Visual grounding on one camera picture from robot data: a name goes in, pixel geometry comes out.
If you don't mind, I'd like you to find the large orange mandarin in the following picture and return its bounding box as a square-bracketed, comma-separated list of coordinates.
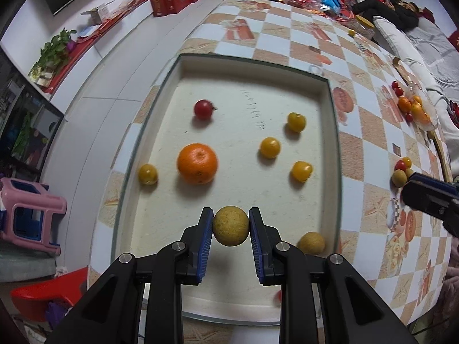
[177, 143, 219, 185]

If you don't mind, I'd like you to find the glass fruit bowl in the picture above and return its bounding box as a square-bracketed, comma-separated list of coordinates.
[405, 82, 439, 131]

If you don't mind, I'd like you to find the small yellow tomato left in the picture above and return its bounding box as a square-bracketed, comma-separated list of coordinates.
[138, 163, 158, 185]

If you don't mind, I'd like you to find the orange beside glass bowl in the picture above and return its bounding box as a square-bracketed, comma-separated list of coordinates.
[398, 95, 412, 114]

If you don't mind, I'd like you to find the shallow cardboard box tray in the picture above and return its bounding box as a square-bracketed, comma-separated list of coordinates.
[110, 53, 343, 327]

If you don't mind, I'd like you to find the wooden back scratcher stick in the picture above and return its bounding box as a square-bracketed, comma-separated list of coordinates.
[392, 57, 453, 183]

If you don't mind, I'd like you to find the pink plastic stool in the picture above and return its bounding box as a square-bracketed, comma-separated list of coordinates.
[1, 177, 67, 256]

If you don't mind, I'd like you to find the red basin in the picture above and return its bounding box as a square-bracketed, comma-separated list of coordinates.
[10, 266, 88, 321]

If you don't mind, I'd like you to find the green potted plant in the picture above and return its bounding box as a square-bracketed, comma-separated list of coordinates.
[35, 28, 77, 72]

